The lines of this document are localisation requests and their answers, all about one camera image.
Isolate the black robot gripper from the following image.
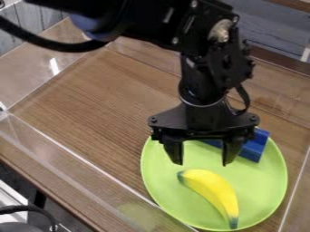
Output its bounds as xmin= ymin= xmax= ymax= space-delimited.
xmin=148 ymin=101 xmax=260 ymax=166

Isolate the yellow toy banana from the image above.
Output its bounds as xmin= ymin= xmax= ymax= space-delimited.
xmin=176 ymin=169 xmax=239 ymax=229

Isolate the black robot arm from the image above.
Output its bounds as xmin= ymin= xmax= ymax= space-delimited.
xmin=24 ymin=0 xmax=259 ymax=165

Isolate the green round plate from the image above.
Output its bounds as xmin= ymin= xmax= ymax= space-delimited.
xmin=140 ymin=140 xmax=288 ymax=231

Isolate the blue plastic block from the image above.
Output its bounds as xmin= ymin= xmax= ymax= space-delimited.
xmin=202 ymin=128 xmax=270 ymax=162

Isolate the clear acrylic enclosure wall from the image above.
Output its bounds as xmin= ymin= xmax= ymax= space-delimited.
xmin=0 ymin=9 xmax=310 ymax=232

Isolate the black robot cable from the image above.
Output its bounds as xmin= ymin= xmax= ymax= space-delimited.
xmin=0 ymin=14 xmax=109 ymax=53

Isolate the black cable bottom left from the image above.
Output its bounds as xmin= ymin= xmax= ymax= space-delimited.
xmin=0 ymin=204 xmax=59 ymax=232

